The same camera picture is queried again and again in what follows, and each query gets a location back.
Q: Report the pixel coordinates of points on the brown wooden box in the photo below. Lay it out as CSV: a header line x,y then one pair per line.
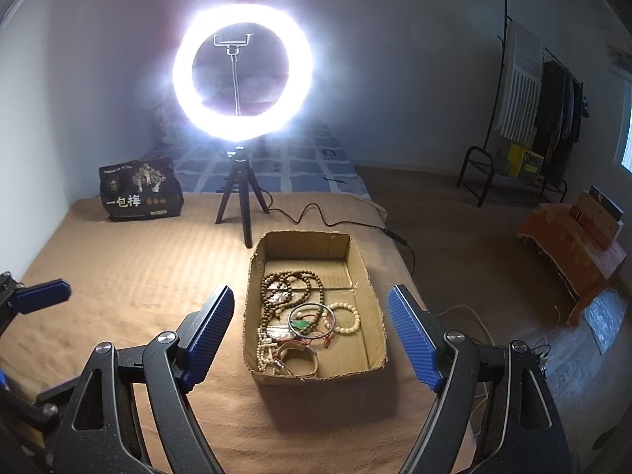
x,y
592,217

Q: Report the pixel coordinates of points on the phone holder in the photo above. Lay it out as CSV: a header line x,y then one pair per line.
x,y
232,49

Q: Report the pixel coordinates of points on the striped white cloth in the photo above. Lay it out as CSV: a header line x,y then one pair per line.
x,y
518,89

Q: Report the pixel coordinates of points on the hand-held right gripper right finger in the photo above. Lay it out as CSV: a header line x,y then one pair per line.
x,y
414,340

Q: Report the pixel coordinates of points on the black printed bag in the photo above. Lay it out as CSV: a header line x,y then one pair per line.
x,y
140,192

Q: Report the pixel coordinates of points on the black clothes rack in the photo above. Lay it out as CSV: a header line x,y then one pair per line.
x,y
478,148

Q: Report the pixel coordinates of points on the cardboard box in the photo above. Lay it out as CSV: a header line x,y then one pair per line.
x,y
345,350

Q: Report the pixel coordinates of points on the orange cloth covered stool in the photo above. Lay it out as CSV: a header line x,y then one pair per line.
x,y
563,242

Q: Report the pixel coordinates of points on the clear bubble wrap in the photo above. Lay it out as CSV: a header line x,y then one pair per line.
x,y
605,321

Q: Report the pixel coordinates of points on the window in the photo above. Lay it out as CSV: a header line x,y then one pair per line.
x,y
626,133

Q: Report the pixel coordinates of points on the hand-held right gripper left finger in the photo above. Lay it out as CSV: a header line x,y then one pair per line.
x,y
212,340

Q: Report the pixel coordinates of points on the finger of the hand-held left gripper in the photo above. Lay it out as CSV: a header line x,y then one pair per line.
x,y
42,296
29,414

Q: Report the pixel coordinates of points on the blue patterned sheet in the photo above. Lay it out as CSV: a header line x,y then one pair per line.
x,y
296,168

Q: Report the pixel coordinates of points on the dark hanging clothes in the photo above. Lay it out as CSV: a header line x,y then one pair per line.
x,y
553,108

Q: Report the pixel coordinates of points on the thin dark bangle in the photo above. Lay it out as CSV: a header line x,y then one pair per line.
x,y
312,304

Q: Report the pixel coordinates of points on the black tripod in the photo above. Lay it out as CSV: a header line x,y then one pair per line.
x,y
242,173

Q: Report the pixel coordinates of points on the yellow box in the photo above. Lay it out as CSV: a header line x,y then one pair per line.
x,y
518,158

